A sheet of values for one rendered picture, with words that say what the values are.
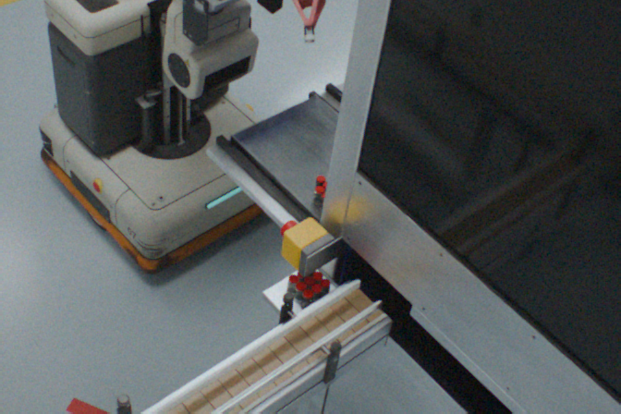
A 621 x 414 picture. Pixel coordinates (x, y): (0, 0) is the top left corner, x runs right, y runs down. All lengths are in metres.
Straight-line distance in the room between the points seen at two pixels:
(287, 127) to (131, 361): 0.97
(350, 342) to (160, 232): 1.16
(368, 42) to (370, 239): 0.41
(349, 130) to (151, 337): 1.41
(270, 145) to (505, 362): 0.83
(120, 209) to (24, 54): 1.16
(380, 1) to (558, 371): 0.64
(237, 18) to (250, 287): 0.91
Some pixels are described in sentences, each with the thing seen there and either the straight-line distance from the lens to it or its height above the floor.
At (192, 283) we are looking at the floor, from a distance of 2.94.
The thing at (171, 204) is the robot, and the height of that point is 0.28.
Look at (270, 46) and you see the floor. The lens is 3.84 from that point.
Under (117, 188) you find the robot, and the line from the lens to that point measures 2.84.
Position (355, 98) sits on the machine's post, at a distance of 1.53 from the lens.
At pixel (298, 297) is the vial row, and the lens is 1.80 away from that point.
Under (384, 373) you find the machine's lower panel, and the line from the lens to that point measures 1.90.
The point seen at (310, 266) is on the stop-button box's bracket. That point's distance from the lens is 1.73.
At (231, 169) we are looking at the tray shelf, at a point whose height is 0.88.
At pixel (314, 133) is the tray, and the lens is 2.15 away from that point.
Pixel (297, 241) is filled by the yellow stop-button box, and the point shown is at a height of 1.03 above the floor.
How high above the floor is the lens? 2.34
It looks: 46 degrees down
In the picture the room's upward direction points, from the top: 9 degrees clockwise
